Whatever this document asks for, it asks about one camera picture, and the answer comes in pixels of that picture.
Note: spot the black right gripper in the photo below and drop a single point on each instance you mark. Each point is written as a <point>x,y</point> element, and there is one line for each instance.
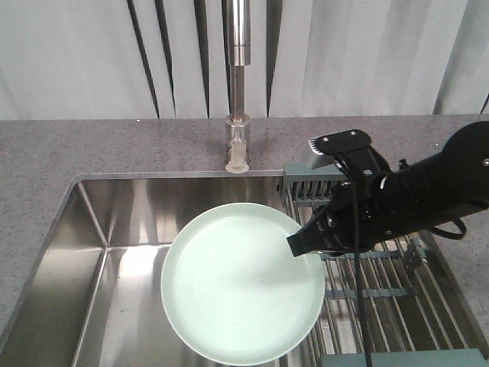
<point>336,228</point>

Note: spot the pale green round plate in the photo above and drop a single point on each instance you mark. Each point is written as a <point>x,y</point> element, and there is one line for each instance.
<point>233,291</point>

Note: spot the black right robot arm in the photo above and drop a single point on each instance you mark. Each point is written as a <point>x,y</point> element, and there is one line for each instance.
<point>375,204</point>

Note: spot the steel roll-up drying rack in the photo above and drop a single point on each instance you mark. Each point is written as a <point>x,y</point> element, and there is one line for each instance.
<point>415,311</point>

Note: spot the stainless steel faucet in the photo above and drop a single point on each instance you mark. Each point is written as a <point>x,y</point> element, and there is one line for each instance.
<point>238,46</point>

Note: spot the stainless steel sink basin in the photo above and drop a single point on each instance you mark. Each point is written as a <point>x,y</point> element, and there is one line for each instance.
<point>95,297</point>

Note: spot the white pleated curtain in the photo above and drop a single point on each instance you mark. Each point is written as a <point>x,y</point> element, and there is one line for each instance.
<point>166,59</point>

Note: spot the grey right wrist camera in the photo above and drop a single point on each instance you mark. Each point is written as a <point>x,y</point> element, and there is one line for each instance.
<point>335,147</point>

